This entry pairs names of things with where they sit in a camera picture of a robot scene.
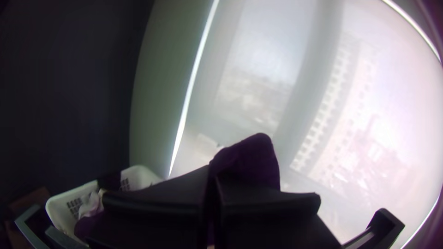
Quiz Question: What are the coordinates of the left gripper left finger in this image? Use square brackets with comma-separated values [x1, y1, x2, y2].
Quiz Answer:
[84, 165, 210, 249]

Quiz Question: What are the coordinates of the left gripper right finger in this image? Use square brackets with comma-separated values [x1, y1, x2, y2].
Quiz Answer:
[211, 172, 342, 249]

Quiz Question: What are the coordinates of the dark t-shirt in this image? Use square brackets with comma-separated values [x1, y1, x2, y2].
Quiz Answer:
[207, 132, 281, 247]

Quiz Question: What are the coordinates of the heap of clothes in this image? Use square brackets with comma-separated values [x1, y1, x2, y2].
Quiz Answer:
[74, 172, 121, 240]

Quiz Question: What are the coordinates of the white laundry basket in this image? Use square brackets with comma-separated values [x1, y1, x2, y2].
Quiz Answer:
[45, 165, 163, 243]

